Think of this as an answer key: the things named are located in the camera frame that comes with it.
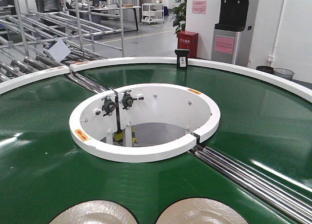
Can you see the left black bearing block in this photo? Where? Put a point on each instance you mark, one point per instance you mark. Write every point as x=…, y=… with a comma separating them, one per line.
x=108, y=106

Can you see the steel conveyor rollers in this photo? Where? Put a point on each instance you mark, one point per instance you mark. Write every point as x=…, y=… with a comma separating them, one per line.
x=281, y=197
x=86, y=83

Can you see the black sensor box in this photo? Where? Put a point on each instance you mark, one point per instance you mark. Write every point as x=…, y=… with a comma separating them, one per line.
x=182, y=58

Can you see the steel conveyor rollers right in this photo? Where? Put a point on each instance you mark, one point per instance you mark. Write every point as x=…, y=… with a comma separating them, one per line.
x=281, y=197

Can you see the mesh waste basket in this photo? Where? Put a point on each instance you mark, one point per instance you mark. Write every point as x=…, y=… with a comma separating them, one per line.
x=283, y=73

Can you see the white inner ring guard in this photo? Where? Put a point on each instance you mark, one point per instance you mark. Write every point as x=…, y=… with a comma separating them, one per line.
x=110, y=137

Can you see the white wire trolley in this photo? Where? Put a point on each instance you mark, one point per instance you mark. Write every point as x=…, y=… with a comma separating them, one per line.
x=152, y=13

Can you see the right black bearing block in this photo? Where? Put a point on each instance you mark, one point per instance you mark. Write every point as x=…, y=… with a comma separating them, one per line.
x=128, y=100

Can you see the white power supply box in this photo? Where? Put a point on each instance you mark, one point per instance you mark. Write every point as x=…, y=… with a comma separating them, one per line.
x=57, y=50

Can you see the black bearing block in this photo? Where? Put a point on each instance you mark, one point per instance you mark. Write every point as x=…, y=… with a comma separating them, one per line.
x=108, y=106
x=128, y=100

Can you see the black water dispenser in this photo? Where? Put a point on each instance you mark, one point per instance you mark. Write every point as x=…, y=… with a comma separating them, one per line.
x=232, y=22

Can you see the pink wall notice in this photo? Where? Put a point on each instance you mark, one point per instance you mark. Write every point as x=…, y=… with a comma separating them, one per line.
x=199, y=7

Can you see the cream plate black rim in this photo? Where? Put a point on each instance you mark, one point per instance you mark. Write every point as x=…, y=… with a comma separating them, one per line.
x=96, y=212
x=199, y=211

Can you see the metal roller rack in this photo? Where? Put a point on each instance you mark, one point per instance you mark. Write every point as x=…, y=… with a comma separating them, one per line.
x=42, y=21

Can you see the white outer conveyor rim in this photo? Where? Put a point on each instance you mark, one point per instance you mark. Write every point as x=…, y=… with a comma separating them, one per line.
x=290, y=86

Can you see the black waste bin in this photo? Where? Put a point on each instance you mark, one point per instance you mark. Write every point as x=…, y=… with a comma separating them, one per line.
x=266, y=69

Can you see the green potted plant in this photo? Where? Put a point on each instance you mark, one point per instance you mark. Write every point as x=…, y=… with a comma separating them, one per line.
x=179, y=18

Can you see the red fire extinguisher cabinet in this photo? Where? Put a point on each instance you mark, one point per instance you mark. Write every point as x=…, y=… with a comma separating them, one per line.
x=188, y=40

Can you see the steel conveyor rollers left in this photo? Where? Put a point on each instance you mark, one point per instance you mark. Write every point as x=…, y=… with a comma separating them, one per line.
x=86, y=83

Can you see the pink dispenser notice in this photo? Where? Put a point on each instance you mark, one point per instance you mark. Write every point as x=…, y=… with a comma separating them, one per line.
x=224, y=44

